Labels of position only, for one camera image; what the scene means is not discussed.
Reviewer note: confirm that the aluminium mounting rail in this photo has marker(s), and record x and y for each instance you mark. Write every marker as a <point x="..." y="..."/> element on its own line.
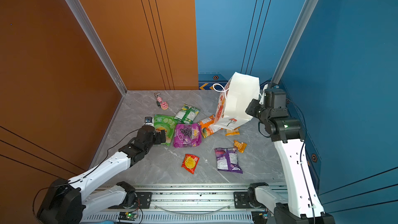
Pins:
<point x="188" y="199"/>

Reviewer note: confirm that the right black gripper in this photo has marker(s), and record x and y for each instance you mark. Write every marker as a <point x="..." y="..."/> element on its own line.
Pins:
<point x="253" y="103"/>

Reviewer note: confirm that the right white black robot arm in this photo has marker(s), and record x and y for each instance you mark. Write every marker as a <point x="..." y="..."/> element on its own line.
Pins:
<point x="302" y="205"/>

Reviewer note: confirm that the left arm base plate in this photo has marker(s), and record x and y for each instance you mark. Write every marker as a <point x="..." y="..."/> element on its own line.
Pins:
<point x="140" y="200"/>

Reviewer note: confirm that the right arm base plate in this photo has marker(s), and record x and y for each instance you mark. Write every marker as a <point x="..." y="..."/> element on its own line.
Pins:
<point x="242" y="200"/>

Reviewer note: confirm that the small orange snack packet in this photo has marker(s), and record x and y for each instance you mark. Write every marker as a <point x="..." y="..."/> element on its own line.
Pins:
<point x="232" y="132"/>

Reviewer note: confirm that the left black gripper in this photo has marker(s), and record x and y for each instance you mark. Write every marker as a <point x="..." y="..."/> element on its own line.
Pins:
<point x="159" y="140"/>

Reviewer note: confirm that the purple white snack bag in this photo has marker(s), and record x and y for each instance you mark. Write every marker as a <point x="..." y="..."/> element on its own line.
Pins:
<point x="227" y="160"/>

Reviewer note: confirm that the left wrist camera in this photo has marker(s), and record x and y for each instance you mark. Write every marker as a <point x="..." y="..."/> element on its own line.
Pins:
<point x="148" y="121"/>

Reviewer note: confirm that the white floral paper bag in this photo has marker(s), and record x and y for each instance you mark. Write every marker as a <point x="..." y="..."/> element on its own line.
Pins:
<point x="234" y="99"/>

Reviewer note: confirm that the orange snack bag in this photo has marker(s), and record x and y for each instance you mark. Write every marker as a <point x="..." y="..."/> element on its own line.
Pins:
<point x="208" y="127"/>

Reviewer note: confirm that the green Lay's chips bag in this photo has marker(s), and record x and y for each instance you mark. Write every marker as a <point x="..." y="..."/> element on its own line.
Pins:
<point x="166" y="123"/>

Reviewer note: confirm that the green circuit board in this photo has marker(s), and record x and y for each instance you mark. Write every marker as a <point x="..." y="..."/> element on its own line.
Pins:
<point x="128" y="216"/>

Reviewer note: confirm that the pink keychain toy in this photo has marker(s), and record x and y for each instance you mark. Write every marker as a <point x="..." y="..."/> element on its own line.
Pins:
<point x="160" y="102"/>

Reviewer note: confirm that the orange cone snack packet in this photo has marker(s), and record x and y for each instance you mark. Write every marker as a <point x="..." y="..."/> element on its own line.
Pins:
<point x="240" y="146"/>

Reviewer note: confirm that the green twin snack pack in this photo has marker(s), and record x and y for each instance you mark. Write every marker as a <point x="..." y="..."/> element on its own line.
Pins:
<point x="187" y="114"/>

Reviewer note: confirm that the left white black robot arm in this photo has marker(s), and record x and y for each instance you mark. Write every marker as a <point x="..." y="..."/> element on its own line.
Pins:
<point x="69" y="201"/>

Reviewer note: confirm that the red yellow snack packet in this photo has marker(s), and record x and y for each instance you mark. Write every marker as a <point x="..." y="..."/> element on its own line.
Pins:
<point x="190" y="163"/>

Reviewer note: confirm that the purple grape snack bag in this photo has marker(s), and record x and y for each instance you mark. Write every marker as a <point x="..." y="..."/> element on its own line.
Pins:
<point x="187" y="135"/>

